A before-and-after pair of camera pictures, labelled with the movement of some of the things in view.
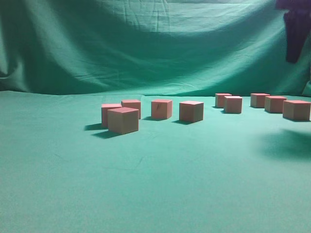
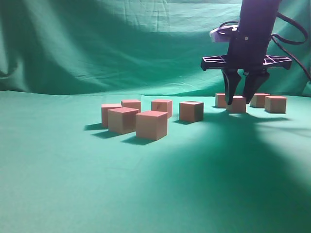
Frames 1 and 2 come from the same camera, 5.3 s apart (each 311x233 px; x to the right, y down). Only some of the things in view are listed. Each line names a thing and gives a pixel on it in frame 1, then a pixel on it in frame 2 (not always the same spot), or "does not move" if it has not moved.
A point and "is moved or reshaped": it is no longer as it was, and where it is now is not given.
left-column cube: [233, 104] is moved or reshaped
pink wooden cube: [162, 108] does not move
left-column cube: [104, 108] does not move
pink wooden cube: [135, 104] does not move
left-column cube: [123, 120] does not move
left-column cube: [220, 100] does not move
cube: [191, 111] does not move
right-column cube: [296, 110] → [151, 124]
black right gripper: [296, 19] → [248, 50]
